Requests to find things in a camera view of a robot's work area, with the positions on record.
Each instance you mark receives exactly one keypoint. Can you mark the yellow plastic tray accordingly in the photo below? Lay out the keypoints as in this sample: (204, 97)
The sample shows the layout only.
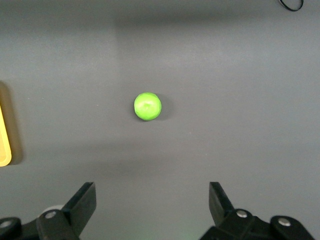
(3, 140)

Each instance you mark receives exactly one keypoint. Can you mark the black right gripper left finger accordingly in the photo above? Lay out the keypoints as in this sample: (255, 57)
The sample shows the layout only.
(75, 212)

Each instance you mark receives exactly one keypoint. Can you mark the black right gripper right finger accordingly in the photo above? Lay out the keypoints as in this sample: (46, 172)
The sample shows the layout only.
(225, 217)

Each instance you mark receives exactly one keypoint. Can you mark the dark grey table mat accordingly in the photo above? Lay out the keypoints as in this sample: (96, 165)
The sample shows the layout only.
(200, 62)

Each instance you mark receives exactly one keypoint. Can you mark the green lime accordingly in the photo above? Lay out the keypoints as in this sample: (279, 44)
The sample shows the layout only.
(147, 106)

